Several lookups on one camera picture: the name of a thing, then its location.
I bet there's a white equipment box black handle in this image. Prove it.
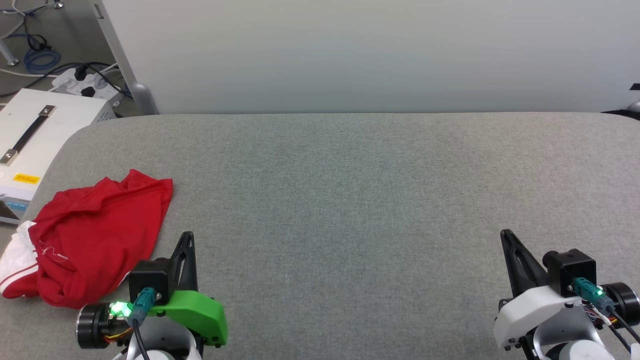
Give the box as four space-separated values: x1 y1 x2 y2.
0 88 117 226

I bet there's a grey partition foot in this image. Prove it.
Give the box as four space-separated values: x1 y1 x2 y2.
129 82 160 116

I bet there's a grey metal table leg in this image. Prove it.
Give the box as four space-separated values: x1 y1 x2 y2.
0 39 21 67

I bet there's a black cable teal plug left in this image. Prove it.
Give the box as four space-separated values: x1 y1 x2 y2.
131 287 162 360

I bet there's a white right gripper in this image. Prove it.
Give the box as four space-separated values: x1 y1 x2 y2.
492 229 608 351

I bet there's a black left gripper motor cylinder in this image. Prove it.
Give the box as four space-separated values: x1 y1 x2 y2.
76 302 118 350

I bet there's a white power strip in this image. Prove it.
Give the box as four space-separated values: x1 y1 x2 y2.
50 67 125 106

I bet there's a white partition panel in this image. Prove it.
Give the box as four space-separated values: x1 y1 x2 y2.
92 0 640 116

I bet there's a white floor cable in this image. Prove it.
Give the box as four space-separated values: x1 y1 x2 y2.
0 0 53 41

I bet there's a black floor cable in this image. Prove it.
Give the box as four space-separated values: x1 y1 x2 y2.
0 61 133 98

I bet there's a red white basketball jersey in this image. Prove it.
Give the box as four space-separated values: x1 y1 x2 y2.
0 169 174 309

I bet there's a blue coiled cable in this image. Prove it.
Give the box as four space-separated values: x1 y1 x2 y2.
22 47 62 75

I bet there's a black cable teal plug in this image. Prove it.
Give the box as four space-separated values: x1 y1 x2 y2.
570 277 640 351
131 287 162 360

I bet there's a black grey chair base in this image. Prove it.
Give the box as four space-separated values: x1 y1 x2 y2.
602 82 640 121

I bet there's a black cable teal plug right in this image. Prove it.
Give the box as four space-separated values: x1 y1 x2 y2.
570 277 640 351

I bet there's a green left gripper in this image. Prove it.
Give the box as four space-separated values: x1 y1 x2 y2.
147 231 228 347

